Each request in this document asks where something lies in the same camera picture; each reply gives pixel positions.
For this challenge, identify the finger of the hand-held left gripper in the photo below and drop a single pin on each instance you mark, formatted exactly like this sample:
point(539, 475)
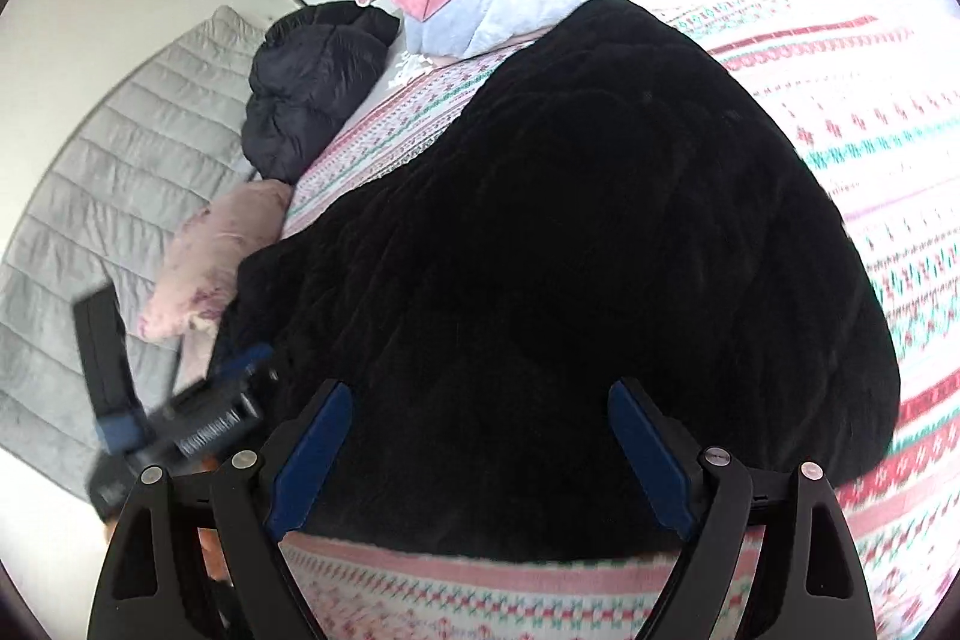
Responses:
point(232, 374)
point(112, 370)

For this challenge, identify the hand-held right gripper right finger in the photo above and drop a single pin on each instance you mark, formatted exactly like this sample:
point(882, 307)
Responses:
point(649, 460)

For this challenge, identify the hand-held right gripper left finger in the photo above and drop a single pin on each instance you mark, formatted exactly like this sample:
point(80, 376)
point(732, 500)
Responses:
point(311, 460)

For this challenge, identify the black fleece coat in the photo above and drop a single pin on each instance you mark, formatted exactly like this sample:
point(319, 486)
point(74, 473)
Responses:
point(562, 235)

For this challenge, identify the person's left hand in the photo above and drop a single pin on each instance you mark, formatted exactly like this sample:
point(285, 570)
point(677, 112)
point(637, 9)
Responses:
point(212, 554)

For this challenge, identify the pink floral pillow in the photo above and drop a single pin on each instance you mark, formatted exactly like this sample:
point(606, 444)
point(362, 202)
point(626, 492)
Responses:
point(217, 250)

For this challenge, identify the grey quilted headboard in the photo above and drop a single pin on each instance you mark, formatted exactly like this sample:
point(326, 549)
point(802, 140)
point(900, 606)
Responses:
point(97, 197)

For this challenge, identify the black puffer jacket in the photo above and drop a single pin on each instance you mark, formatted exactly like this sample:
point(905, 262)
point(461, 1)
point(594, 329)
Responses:
point(315, 78)

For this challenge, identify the patterned striped bedsheet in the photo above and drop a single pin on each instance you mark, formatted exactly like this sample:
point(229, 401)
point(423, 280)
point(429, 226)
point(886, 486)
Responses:
point(862, 160)

